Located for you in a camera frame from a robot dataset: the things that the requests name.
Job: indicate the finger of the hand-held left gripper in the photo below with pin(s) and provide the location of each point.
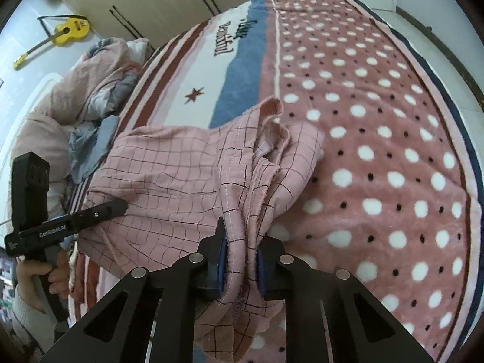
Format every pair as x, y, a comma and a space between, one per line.
106, 210

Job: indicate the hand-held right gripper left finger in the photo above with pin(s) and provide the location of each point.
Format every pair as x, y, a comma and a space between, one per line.
177, 283

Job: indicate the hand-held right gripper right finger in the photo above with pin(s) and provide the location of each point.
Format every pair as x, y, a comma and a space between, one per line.
302, 291

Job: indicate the pink checked pants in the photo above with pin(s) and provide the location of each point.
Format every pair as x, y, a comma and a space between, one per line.
181, 181

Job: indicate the person's left forearm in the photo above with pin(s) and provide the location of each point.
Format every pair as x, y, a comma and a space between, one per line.
30, 310

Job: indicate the person's left hand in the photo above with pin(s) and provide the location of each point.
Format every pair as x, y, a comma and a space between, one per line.
56, 272

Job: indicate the plain pink garment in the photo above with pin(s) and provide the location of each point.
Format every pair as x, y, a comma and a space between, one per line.
81, 272

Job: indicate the blue-grey cloth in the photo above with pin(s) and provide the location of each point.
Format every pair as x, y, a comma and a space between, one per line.
92, 143

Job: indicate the white headboard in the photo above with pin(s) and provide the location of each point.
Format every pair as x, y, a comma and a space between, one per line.
22, 113

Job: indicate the pink quilt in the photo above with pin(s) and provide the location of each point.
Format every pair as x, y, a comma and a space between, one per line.
98, 79

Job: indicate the white pillow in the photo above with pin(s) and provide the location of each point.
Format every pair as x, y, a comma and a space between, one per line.
137, 51

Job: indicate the striped dotted printed blanket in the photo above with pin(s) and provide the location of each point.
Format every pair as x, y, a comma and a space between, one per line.
378, 140

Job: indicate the yellow guitar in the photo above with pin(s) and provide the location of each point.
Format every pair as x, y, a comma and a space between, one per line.
70, 30

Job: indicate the dark baseboard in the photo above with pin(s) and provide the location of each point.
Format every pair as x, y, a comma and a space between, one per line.
446, 56

